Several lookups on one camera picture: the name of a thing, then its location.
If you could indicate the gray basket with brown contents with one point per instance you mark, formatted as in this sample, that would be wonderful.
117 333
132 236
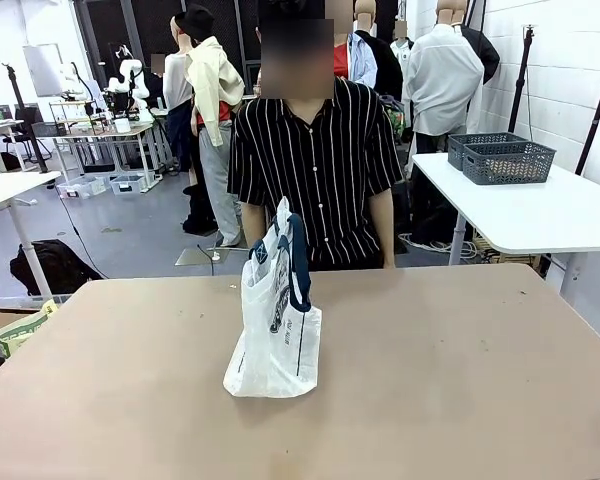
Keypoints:
510 162

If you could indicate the person's right forearm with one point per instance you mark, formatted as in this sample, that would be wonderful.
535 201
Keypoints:
254 230

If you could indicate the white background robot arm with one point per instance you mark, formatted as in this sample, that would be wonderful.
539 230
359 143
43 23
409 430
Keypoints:
127 80

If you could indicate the person's left forearm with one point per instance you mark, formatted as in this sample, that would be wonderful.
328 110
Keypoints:
385 230

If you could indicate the green printed paper bag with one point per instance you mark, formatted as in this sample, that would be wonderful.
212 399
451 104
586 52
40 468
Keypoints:
22 330

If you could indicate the person in striped shirt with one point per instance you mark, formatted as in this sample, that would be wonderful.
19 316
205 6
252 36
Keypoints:
320 160

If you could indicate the gray trousers on mannequin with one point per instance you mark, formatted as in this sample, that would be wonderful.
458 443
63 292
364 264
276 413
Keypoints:
220 185

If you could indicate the black boots on mannequin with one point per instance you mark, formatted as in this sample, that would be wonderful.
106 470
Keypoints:
200 215

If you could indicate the metal floor plate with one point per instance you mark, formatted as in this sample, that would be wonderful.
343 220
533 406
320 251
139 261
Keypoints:
195 256

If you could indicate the green floral garment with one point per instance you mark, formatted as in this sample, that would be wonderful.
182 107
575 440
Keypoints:
394 120

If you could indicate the cream jacket on mannequin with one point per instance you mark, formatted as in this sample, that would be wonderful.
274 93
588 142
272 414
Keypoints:
212 85

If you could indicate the clear plastic storage bin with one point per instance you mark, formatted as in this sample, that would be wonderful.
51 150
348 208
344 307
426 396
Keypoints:
129 184
82 186

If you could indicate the gray plastic lattice basket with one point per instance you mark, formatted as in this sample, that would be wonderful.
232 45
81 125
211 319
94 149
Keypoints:
475 140

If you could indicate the mannequin in white top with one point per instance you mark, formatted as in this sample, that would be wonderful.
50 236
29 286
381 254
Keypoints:
176 80

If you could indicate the wooden pallet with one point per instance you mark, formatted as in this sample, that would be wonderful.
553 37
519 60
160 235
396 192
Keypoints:
510 252

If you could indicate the mannequin in white shirt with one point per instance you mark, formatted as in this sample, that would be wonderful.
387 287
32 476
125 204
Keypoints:
442 75

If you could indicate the white table with rounded corners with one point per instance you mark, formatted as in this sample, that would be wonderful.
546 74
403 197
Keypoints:
530 215

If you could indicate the black bucket hat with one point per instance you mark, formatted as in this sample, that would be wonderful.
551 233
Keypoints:
195 20

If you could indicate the black backpack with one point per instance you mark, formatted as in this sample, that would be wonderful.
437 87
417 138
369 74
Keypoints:
50 265

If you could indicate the black hanging garment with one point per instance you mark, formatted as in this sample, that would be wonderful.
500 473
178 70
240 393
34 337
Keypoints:
482 50

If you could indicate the black tripod stand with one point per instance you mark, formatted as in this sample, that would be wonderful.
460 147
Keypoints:
522 75

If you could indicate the black tripod with clamp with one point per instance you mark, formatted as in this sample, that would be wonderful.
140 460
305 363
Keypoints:
22 115

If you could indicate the white board panel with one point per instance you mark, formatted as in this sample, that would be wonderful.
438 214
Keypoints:
42 70

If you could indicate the black slanted stand pole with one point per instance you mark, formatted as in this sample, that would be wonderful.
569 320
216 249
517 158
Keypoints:
597 115

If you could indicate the dark computer monitor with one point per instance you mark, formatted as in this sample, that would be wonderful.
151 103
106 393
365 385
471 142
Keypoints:
0 112

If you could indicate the wooden workbench with white frame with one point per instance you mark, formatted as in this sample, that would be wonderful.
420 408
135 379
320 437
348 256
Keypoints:
105 132

